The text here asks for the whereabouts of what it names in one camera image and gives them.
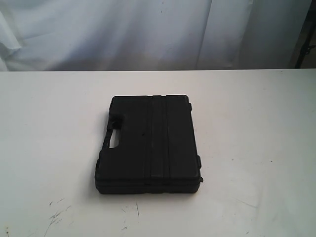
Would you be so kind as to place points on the black plastic tool case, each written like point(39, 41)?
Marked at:
point(149, 147)

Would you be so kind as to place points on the white backdrop curtain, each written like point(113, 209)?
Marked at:
point(139, 35)

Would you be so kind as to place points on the black stand pole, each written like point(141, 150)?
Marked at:
point(308, 30)

